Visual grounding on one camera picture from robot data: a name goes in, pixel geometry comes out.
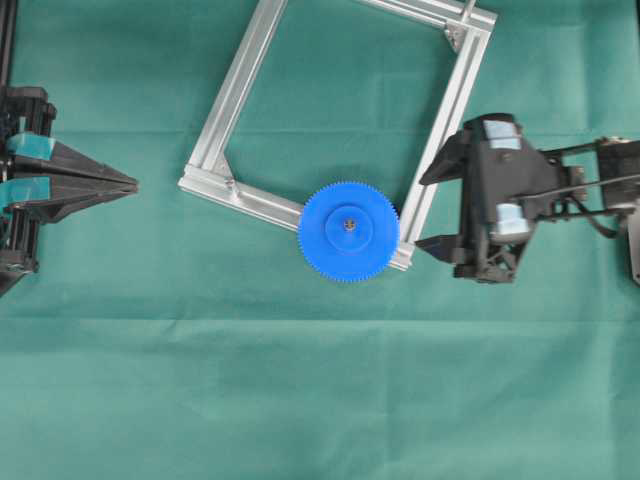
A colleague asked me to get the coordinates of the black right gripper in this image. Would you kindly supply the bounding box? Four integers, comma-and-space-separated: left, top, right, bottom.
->
415, 113, 555, 284

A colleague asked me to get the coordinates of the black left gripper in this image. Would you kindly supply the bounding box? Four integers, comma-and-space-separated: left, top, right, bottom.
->
1, 86, 138, 273

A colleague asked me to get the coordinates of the blue plastic gear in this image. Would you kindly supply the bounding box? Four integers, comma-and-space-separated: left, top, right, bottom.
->
297, 181, 400, 283

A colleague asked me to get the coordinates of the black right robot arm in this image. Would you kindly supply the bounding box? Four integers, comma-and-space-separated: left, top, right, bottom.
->
416, 113, 639, 284

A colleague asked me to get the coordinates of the silver aluminium square frame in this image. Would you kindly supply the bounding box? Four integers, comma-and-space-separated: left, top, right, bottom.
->
178, 0, 497, 271

